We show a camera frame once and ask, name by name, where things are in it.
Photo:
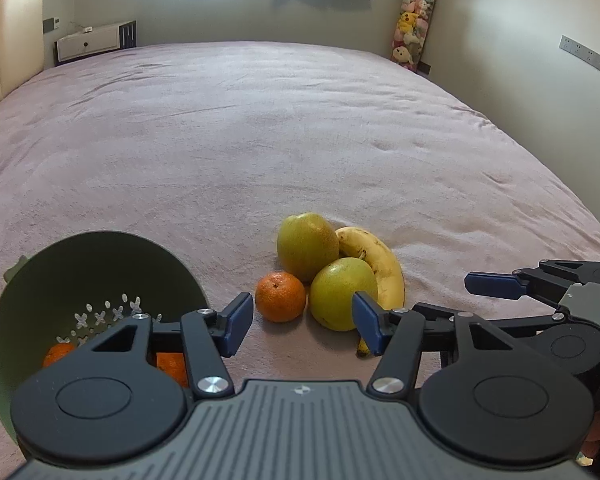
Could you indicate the green plastic colander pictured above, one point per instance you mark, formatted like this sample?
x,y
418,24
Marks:
x,y
105,270

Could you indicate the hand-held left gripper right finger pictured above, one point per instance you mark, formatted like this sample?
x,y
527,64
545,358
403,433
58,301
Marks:
x,y
367,320

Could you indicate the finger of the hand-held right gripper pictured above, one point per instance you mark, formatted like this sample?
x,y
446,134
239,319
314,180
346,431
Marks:
x,y
495,285
540,326

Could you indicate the white nightstand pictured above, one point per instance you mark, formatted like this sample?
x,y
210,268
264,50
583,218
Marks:
x,y
87,42

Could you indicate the hanging plush toy organizer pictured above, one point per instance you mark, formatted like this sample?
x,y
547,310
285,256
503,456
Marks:
x,y
414,15

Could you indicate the yellow-green pear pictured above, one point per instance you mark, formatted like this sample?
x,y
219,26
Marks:
x,y
305,245
337,292

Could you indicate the cream padded headboard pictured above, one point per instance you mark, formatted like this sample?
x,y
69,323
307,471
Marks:
x,y
10,45

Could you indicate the yellow banana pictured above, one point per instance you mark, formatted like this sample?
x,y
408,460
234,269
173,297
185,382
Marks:
x,y
380,265

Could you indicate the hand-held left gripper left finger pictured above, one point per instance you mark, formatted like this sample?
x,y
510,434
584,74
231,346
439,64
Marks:
x,y
237,322

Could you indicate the wall switch panel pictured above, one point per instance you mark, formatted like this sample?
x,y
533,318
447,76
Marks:
x,y
51,24

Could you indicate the orange mandarin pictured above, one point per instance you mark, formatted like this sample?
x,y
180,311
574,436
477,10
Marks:
x,y
280,297
57,355
172,367

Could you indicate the pink bed blanket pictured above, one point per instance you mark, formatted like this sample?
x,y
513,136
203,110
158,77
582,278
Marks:
x,y
230,135

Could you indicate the small black box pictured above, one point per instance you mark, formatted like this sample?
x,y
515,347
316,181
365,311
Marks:
x,y
425,68

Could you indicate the white wall socket strip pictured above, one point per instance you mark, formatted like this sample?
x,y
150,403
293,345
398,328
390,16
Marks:
x,y
590,55

